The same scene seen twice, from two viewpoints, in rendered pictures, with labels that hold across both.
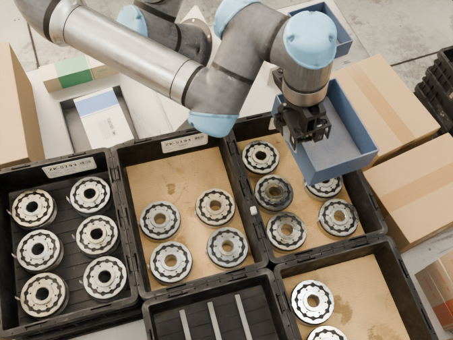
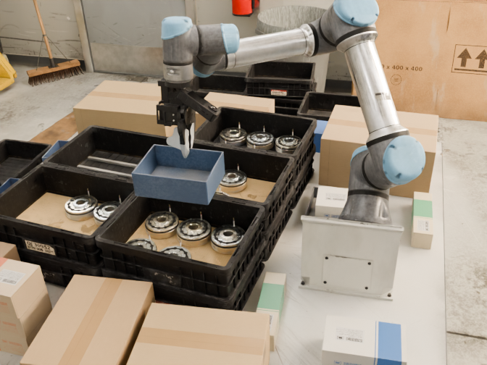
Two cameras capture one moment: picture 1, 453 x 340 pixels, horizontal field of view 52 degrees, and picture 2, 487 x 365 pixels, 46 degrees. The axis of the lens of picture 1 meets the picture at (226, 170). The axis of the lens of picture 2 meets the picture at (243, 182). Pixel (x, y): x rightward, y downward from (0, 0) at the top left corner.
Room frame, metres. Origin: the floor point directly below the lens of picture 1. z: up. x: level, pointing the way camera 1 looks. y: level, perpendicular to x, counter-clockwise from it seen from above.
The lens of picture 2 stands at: (1.53, -1.03, 1.88)
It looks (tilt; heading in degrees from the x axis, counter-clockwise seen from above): 33 degrees down; 132
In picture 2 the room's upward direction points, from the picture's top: 2 degrees counter-clockwise
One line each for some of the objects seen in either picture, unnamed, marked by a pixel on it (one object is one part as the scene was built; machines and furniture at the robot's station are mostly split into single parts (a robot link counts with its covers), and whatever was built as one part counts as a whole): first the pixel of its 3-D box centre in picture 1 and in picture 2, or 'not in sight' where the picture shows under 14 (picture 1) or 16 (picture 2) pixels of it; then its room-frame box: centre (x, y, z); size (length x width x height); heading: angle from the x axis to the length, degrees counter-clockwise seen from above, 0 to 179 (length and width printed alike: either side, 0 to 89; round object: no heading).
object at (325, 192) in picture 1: (323, 179); (172, 258); (0.56, -0.26, 0.86); 0.10 x 0.10 x 0.01
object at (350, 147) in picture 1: (322, 130); (180, 173); (0.55, -0.20, 1.10); 0.20 x 0.15 x 0.07; 26
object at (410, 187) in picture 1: (418, 196); (96, 342); (0.57, -0.55, 0.78); 0.30 x 0.22 x 0.16; 121
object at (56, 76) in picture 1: (79, 69); (422, 219); (0.93, 0.51, 0.73); 0.24 x 0.06 x 0.06; 117
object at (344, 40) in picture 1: (317, 33); not in sight; (1.19, -0.27, 0.74); 0.20 x 0.15 x 0.07; 30
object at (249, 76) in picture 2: not in sight; (280, 104); (-0.47, 1.54, 0.37); 0.42 x 0.34 x 0.46; 26
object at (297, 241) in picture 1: (286, 231); (161, 221); (0.40, -0.16, 0.86); 0.10 x 0.10 x 0.01
